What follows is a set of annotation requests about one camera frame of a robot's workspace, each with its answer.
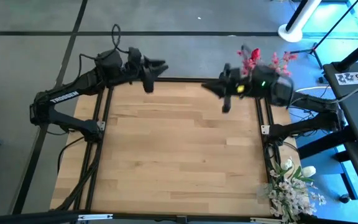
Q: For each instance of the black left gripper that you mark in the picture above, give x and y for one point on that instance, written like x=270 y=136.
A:
x=135 y=67

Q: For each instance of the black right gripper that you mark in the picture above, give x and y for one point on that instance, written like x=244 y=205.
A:
x=236 y=82

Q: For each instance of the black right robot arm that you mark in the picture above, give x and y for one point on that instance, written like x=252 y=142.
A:
x=319 y=105

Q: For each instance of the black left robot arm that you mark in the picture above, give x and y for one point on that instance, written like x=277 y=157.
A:
x=61 y=96

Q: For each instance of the clear glass vase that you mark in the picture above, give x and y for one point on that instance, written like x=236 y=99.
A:
x=261 y=193

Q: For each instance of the white round pillar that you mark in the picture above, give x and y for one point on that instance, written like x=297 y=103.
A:
x=291 y=35

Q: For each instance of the black tripod stand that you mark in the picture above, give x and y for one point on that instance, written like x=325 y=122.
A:
x=314 y=47

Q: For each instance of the white printed label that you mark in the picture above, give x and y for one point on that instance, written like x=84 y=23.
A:
x=350 y=77

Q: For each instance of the black castor wheel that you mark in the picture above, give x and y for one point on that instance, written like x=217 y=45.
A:
x=344 y=198

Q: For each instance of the black gantry bar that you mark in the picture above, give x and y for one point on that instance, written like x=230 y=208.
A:
x=26 y=217

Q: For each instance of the black aluminium table frame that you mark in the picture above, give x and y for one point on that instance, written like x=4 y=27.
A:
x=185 y=80

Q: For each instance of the silver metal bracket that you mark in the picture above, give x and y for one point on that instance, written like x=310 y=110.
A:
x=267 y=221
x=95 y=217

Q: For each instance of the black gantry post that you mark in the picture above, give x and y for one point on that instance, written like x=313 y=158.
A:
x=356 y=54

